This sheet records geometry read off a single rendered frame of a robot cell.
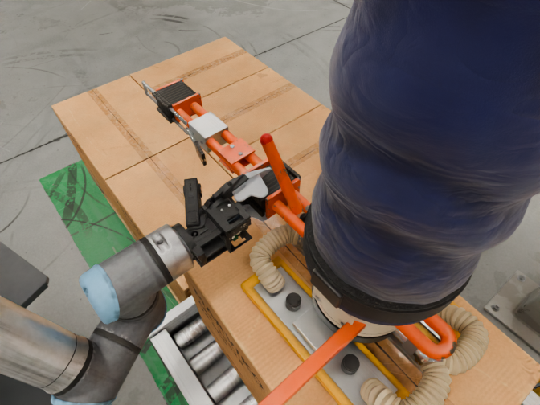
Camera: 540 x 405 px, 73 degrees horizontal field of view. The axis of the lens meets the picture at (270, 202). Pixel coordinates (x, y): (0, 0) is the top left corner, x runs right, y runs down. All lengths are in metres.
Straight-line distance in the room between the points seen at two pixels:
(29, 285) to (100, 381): 0.51
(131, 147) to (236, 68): 0.71
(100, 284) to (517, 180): 0.54
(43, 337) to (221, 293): 0.30
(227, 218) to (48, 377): 0.35
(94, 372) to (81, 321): 1.24
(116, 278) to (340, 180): 0.39
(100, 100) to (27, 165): 0.86
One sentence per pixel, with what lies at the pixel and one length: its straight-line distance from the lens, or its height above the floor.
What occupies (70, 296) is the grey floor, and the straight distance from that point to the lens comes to 2.01.
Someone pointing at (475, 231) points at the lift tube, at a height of 1.37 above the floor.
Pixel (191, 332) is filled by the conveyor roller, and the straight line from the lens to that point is 1.16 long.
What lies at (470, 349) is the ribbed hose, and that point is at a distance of 0.69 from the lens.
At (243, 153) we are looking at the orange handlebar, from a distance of 0.76.
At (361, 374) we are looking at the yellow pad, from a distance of 0.69.
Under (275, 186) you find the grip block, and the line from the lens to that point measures 0.70.
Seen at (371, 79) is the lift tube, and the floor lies 1.49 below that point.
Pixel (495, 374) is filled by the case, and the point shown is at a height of 0.95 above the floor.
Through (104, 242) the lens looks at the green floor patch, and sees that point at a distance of 2.09.
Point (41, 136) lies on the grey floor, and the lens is 2.85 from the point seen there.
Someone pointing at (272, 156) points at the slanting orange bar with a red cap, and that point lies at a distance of 0.64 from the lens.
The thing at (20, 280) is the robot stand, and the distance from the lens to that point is 1.18.
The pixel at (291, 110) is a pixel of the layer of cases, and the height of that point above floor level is 0.54.
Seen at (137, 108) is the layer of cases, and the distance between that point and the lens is 1.87.
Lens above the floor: 1.63
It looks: 52 degrees down
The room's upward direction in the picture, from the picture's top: straight up
